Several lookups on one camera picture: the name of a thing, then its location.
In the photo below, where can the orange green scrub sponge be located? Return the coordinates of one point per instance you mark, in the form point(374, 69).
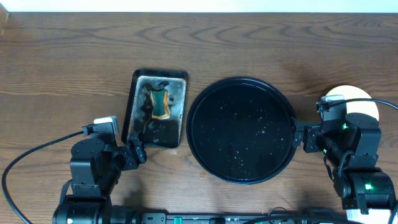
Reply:
point(160, 104)

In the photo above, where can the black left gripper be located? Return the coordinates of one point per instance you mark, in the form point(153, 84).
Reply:
point(135, 152)

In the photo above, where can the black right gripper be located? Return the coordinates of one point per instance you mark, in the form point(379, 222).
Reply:
point(313, 129)

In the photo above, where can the black round tray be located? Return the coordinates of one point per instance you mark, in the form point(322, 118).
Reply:
point(241, 130)

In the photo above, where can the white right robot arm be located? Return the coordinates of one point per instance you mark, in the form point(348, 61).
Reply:
point(349, 144)

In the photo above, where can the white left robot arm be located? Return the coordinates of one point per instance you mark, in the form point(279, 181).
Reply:
point(96, 167)

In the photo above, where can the black rectangular soapy tray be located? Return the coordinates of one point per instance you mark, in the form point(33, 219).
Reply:
point(138, 121)

